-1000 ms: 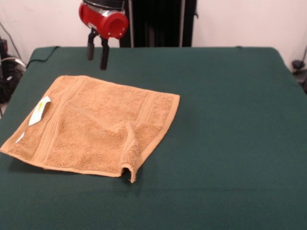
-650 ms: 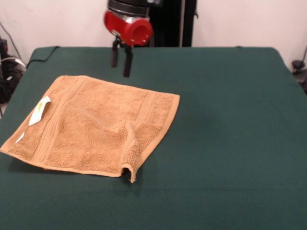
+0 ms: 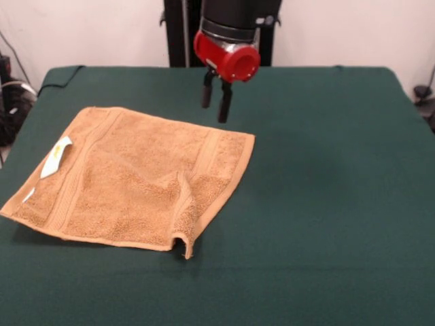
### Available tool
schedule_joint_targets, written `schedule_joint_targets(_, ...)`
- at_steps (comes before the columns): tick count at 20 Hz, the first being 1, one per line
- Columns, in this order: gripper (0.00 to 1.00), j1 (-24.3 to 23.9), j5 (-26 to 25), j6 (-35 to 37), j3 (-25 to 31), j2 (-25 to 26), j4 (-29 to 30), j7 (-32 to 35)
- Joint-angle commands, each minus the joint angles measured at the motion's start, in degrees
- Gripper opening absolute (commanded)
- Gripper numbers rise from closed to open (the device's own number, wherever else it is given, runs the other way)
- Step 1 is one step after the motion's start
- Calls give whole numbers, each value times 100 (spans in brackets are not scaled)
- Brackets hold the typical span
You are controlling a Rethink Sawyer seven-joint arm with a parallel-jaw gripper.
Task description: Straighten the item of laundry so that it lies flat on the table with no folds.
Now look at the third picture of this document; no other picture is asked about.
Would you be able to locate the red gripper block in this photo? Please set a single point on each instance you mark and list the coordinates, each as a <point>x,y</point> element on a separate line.
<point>217,54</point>

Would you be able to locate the tan terry towel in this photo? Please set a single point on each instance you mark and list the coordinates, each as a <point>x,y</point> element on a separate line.
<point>136,169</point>

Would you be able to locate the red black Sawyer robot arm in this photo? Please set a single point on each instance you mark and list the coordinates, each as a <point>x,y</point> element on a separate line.
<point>234,17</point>

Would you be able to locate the dark green table cloth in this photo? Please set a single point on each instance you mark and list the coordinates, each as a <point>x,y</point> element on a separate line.
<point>306,203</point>

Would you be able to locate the black power adapter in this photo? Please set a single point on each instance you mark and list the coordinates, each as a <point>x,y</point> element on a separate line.
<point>421,91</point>

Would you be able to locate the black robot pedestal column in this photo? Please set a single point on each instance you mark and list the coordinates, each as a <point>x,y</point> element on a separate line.
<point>176,34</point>

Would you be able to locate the small black wall device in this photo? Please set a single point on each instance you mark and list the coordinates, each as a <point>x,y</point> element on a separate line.
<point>4,64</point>

